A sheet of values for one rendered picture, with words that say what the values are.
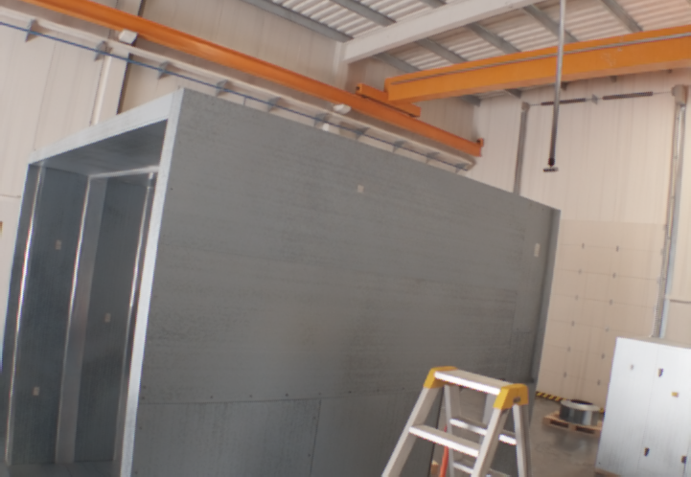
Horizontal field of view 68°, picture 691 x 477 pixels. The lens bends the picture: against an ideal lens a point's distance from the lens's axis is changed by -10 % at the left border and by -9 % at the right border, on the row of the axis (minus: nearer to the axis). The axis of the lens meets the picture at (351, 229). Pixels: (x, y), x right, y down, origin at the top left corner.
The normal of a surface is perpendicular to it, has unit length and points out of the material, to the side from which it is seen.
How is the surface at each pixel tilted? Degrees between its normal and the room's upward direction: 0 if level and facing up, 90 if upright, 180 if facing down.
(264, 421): 90
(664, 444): 90
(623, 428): 90
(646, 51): 90
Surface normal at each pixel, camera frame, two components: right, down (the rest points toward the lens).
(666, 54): -0.76, -0.14
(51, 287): 0.64, 0.05
